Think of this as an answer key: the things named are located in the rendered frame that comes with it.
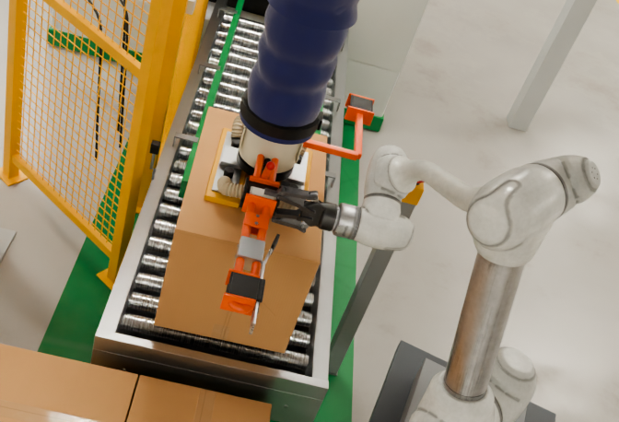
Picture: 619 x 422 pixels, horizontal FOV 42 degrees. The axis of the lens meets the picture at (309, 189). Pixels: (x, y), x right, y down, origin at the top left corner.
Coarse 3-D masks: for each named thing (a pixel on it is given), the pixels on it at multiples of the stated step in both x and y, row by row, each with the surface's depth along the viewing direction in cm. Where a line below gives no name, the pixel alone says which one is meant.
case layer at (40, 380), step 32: (0, 352) 225; (32, 352) 228; (0, 384) 218; (32, 384) 220; (64, 384) 223; (96, 384) 226; (128, 384) 228; (160, 384) 231; (0, 416) 210; (32, 416) 213; (64, 416) 215; (96, 416) 218; (128, 416) 221; (160, 416) 223; (192, 416) 226; (224, 416) 229; (256, 416) 232
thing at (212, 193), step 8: (224, 128) 248; (224, 136) 245; (224, 144) 241; (232, 144) 239; (216, 152) 238; (216, 160) 235; (216, 168) 233; (224, 168) 233; (232, 168) 234; (216, 176) 229; (232, 176) 229; (240, 176) 233; (208, 184) 226; (216, 184) 226; (208, 192) 224; (216, 192) 224; (208, 200) 223; (216, 200) 223; (224, 200) 223; (232, 200) 224
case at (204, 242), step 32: (320, 160) 252; (192, 192) 225; (320, 192) 240; (192, 224) 215; (224, 224) 218; (192, 256) 218; (224, 256) 217; (288, 256) 216; (320, 256) 219; (192, 288) 226; (224, 288) 225; (288, 288) 224; (160, 320) 235; (192, 320) 234; (224, 320) 233; (256, 320) 232; (288, 320) 232
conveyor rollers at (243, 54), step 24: (240, 24) 408; (216, 48) 380; (240, 48) 387; (240, 72) 374; (216, 96) 351; (240, 96) 361; (192, 144) 323; (168, 192) 294; (168, 216) 288; (168, 240) 275; (144, 264) 266; (168, 336) 247; (192, 336) 247; (264, 360) 251; (288, 360) 251
